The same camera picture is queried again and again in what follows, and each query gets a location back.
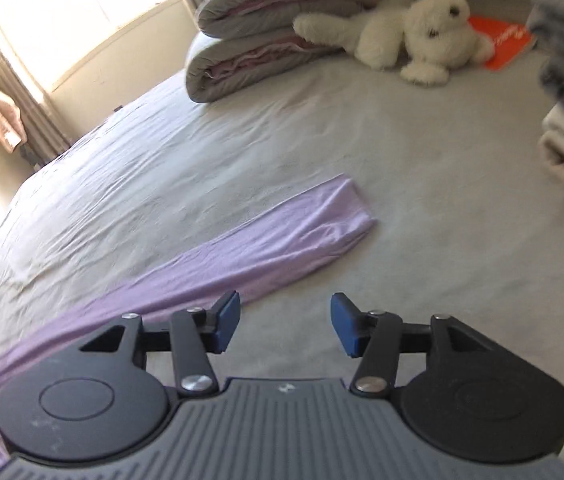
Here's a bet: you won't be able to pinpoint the light grey folded blanket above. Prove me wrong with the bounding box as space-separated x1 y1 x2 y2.
184 27 357 104

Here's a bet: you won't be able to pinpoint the orange booklet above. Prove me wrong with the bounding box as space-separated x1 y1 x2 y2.
466 12 536 72

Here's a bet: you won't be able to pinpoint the purple pants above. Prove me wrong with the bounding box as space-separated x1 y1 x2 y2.
0 174 379 476

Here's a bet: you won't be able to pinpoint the window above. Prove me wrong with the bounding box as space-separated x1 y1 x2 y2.
0 0 185 93

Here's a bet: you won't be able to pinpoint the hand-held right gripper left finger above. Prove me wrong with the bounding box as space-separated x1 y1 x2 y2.
78 290 241 397

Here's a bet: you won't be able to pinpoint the white plush toy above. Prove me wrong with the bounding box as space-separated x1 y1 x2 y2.
293 0 496 85

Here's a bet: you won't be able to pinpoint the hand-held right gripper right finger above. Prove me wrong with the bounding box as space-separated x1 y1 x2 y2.
330 292 487 399

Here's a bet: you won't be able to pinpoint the pink hanging towel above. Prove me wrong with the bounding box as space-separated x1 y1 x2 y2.
0 81 25 153

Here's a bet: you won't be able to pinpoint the grey folded duvet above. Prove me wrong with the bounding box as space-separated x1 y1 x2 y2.
197 0 420 41

